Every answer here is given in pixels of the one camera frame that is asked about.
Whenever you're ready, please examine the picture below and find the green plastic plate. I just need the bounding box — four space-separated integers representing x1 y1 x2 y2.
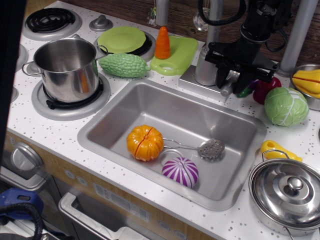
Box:
97 26 147 53

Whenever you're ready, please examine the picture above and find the steel bowl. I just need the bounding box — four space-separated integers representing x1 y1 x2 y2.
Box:
290 64 320 111

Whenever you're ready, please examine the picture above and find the tall steel pot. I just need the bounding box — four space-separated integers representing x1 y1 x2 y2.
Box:
22 37 109 104

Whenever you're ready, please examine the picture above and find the black foreground frame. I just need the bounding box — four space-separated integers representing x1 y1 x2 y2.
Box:
0 0 26 153

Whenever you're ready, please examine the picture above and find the grey oven knob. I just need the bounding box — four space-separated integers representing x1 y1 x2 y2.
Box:
10 142 46 179

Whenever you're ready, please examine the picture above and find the red toy pepper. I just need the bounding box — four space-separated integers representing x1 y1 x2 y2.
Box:
253 77 282 105

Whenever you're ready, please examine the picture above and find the steel pot with lid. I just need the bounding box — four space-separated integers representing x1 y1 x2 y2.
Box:
248 156 320 240

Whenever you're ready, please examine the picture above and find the orange toy pumpkin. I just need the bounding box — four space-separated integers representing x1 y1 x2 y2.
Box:
126 125 164 162

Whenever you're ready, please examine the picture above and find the rear grey post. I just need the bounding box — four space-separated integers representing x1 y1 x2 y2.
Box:
155 0 170 26

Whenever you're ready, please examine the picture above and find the purple toy eggplant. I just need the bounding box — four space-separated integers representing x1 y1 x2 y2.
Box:
236 79 259 98

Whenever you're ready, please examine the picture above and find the white oven door handle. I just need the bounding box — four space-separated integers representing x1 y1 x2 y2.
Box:
59 192 162 240

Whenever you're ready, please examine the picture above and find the silver toy faucet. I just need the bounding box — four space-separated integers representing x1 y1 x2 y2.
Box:
178 0 241 103

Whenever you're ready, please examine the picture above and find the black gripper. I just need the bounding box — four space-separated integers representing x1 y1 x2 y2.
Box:
205 32 277 94

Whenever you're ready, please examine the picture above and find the silver sink basin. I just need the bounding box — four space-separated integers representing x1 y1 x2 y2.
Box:
77 79 267 211

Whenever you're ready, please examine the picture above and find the grey stove knob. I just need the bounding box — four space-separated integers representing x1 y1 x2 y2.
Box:
89 15 113 32

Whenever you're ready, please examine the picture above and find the orange toy carrot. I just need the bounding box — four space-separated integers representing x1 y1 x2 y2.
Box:
154 26 171 60

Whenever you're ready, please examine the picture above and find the green toy cabbage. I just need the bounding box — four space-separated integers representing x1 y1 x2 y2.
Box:
264 87 309 127

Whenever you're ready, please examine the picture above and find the metal slotted spoon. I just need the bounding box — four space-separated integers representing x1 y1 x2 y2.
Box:
163 138 225 159

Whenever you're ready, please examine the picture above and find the black coil burner rear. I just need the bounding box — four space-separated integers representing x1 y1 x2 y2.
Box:
22 7 82 41

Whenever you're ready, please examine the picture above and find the green toy bitter gourd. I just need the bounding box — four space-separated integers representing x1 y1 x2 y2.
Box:
98 53 151 78

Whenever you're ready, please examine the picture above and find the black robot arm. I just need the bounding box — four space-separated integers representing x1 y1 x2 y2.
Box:
205 0 292 94

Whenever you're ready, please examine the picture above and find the hanging clear ladle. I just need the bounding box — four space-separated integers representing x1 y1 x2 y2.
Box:
193 0 210 32

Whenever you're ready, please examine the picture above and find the silver faucet lever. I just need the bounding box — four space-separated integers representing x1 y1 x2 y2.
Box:
220 70 240 97

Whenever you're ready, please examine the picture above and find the purple striped toy onion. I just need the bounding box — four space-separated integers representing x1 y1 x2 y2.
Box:
161 157 199 188

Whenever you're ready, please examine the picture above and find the black braided cable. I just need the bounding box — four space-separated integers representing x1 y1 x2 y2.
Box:
0 202 46 240

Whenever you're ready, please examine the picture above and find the stove burner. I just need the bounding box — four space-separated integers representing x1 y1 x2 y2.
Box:
31 73 111 121
93 30 157 62

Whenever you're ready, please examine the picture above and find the grey post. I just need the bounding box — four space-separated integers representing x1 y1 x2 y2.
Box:
276 0 318 77
155 0 170 26

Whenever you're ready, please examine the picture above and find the blue clamp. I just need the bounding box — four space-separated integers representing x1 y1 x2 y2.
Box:
0 188 44 220

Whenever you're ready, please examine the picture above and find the yellow toy squash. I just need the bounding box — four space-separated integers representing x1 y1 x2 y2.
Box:
292 69 320 96

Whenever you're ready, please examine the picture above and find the front stove burner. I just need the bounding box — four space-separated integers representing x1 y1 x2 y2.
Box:
31 73 111 121

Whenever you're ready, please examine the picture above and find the green cutting board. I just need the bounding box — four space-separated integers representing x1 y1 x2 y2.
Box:
150 35 198 76

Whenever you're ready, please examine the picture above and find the middle stove burner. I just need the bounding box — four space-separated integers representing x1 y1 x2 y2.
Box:
93 30 157 62

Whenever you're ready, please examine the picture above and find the right grey post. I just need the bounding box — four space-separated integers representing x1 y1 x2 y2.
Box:
276 0 318 77

